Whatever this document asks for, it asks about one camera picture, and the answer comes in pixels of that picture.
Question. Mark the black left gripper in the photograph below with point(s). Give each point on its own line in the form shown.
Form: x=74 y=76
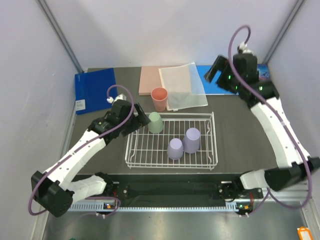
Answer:
x=139 y=121

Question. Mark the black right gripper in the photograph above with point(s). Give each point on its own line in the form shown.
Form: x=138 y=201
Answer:
x=220 y=64

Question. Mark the pink cup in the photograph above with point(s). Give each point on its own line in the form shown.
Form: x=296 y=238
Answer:
x=159 y=97

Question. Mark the large purple cup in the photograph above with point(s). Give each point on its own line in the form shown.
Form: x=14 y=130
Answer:
x=191 y=141

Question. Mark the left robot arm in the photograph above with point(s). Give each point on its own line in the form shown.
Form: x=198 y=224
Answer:
x=55 y=189

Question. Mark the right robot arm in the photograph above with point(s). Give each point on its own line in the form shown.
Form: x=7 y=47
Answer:
x=290 y=168

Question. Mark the green cup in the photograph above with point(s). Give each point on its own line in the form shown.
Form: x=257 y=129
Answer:
x=155 y=125

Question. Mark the light blue folder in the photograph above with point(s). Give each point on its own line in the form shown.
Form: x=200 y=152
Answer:
x=211 y=88

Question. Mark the pink board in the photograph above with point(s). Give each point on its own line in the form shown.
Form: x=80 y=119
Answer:
x=149 y=79

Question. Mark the small purple cup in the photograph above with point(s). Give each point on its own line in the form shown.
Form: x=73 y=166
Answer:
x=175 y=149

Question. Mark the Jane Eyre paperback book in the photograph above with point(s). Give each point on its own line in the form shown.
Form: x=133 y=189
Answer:
x=264 y=73

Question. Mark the white mesh bag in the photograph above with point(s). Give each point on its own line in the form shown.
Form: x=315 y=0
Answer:
x=184 y=86

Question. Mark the dark blue folder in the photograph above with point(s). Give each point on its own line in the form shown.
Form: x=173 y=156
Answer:
x=91 y=90

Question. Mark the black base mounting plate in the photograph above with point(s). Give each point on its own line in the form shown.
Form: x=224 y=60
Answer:
x=176 y=190

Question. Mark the orange key tag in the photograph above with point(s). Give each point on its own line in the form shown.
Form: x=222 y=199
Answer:
x=304 y=233

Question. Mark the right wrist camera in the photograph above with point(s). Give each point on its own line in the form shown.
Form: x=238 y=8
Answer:
x=243 y=49

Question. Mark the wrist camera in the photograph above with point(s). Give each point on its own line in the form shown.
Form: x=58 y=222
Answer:
x=243 y=49
x=112 y=100

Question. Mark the white wire dish rack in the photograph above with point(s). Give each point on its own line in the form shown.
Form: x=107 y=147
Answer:
x=147 y=150

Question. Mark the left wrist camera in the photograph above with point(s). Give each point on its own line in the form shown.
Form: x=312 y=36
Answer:
x=112 y=100

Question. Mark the white slotted cable duct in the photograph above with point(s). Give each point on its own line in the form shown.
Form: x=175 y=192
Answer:
x=109 y=206

